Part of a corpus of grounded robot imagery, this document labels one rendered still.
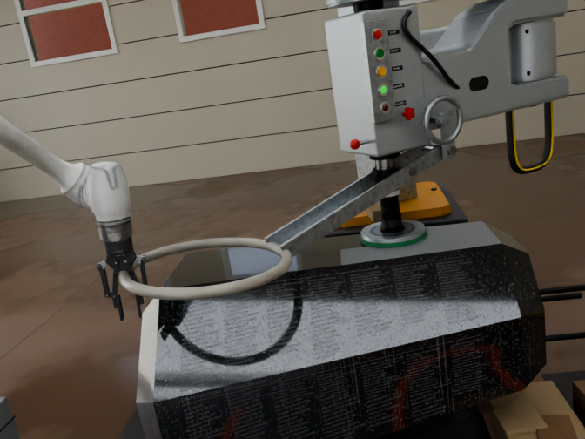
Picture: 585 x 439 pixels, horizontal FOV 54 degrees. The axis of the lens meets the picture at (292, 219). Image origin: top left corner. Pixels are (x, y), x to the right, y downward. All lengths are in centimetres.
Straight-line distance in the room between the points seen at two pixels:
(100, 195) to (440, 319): 100
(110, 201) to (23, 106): 786
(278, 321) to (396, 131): 67
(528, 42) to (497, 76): 21
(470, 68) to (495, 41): 13
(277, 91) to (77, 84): 288
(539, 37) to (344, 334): 121
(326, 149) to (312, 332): 634
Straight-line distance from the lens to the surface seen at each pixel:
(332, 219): 174
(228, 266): 190
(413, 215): 245
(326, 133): 789
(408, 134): 180
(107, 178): 157
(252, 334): 171
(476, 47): 199
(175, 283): 186
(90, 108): 886
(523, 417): 208
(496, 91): 205
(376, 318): 170
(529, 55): 221
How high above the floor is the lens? 147
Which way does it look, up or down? 16 degrees down
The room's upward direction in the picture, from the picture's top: 9 degrees counter-clockwise
